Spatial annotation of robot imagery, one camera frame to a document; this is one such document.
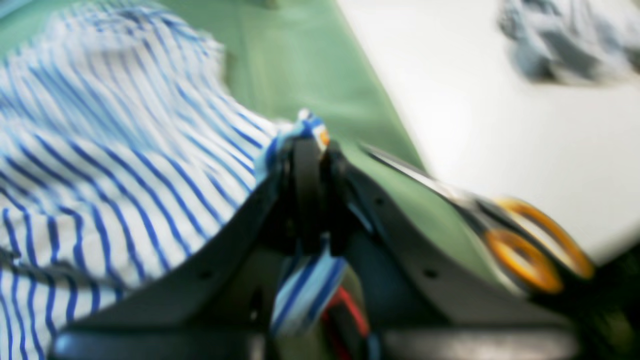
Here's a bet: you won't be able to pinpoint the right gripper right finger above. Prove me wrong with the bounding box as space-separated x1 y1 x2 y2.
325 142 581 360

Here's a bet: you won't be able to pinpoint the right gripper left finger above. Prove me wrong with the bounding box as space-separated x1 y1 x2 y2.
50 138 322 360

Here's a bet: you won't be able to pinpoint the blue white striped t-shirt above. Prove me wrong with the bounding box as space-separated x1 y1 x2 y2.
0 1 329 360

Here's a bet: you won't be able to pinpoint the green table cloth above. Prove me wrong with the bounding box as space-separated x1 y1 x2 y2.
0 0 506 291

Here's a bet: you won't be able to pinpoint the grey crumpled cloth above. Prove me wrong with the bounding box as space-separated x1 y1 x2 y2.
496 0 639 85

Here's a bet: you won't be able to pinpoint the orange handled scissors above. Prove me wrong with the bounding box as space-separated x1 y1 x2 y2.
361 144 596 296

